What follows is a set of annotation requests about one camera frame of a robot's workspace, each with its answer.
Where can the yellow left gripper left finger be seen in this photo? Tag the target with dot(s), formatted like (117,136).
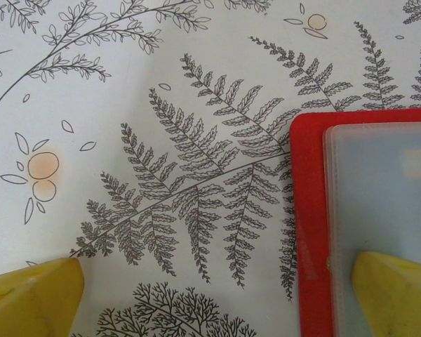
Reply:
(31,302)

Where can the floral fern table cover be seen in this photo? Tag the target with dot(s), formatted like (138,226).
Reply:
(126,105)

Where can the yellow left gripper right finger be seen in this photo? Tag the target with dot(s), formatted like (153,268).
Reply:
(396,298)

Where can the red box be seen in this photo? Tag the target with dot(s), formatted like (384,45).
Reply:
(308,210)

